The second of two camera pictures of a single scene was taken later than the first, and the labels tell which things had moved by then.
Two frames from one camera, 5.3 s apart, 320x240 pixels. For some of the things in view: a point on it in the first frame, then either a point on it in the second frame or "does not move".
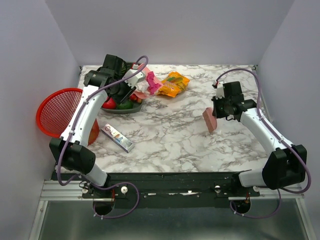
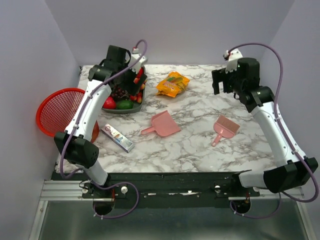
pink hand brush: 210,120 -> 224,127
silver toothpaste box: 121,140 does not move
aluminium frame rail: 53,190 does not move
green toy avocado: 127,104 does not move
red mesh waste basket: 56,111 does not move
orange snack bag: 175,84 does not move
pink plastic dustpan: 145,71 -> 163,124
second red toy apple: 109,103 does not move
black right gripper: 216,113 -> 220,75
